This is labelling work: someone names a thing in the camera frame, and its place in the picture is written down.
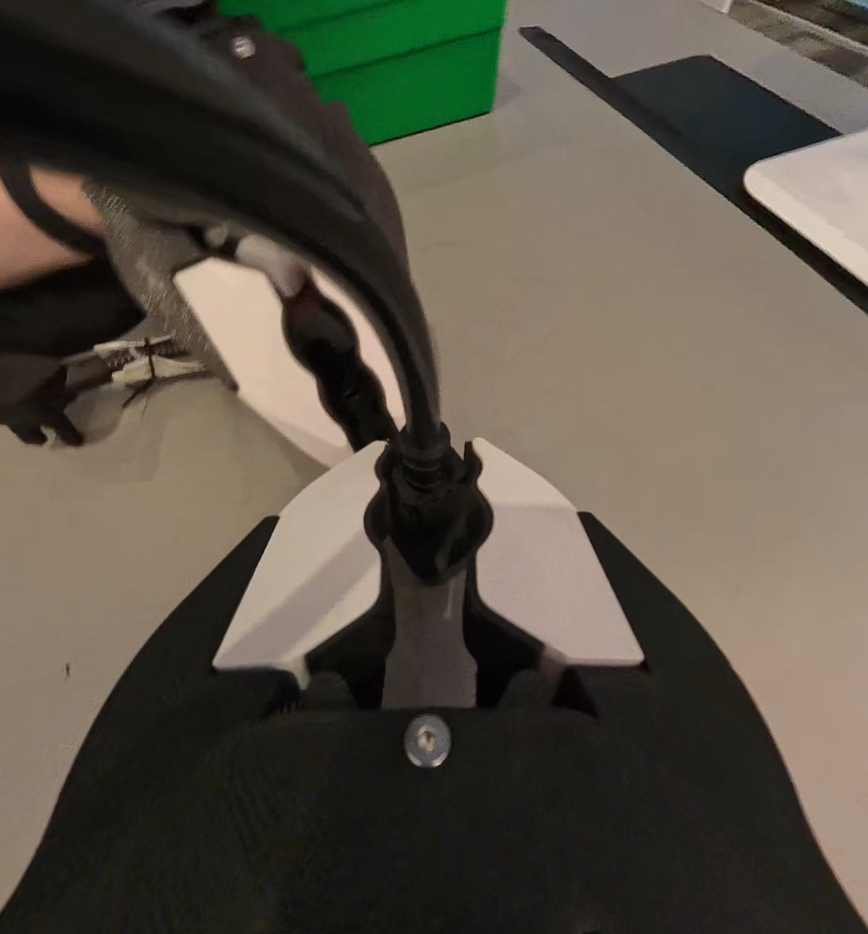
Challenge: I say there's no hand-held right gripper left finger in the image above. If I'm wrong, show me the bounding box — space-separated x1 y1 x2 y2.
211 438 395 690

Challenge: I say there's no flat square power plug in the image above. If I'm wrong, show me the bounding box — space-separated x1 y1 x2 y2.
0 354 86 448

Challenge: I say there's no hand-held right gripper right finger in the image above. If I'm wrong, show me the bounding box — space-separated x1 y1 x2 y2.
463 436 647 676

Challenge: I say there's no green plastic bin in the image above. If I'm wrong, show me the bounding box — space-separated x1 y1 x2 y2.
215 0 509 147

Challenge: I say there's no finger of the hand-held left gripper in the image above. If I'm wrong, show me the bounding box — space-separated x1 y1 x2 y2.
173 259 391 468

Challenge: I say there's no black wristband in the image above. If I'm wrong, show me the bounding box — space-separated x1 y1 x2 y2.
0 161 107 256

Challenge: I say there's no black power plug cord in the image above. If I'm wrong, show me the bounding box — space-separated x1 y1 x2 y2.
0 0 495 586

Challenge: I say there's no person's left forearm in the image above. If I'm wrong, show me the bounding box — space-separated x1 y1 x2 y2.
0 157 103 296

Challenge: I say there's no black bumpy wrist rest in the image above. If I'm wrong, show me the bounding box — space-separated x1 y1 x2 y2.
0 259 146 366

